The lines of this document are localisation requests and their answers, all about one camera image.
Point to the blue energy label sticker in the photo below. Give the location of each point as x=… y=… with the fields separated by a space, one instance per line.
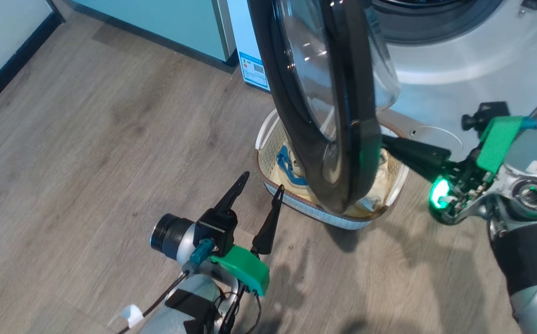
x=254 y=69

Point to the white perforated laundry basket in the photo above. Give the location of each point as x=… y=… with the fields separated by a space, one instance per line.
x=324 y=214

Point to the blue garment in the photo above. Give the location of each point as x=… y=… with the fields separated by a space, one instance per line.
x=286 y=169

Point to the white front-load washing machine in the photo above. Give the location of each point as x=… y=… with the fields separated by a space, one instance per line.
x=458 y=55

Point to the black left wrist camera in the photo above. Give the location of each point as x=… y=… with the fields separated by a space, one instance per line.
x=175 y=236

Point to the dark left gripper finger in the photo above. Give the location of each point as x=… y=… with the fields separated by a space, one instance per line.
x=266 y=232
x=232 y=197

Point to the black-rimmed glass washer door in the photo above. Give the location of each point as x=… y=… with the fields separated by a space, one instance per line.
x=356 y=93

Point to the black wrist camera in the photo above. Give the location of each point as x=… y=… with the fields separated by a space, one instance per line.
x=175 y=236
x=489 y=113

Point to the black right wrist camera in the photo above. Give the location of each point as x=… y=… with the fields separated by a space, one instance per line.
x=489 y=113

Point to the cream bear-print garment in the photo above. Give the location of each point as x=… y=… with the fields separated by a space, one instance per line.
x=290 y=184

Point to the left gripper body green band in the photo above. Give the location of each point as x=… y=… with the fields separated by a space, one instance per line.
x=245 y=269

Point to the round washer filter cover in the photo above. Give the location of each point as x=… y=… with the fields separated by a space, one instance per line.
x=435 y=139

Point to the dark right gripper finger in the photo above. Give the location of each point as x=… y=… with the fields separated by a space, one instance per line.
x=417 y=149
x=428 y=169

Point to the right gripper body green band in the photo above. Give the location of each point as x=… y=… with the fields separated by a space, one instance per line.
x=498 y=144

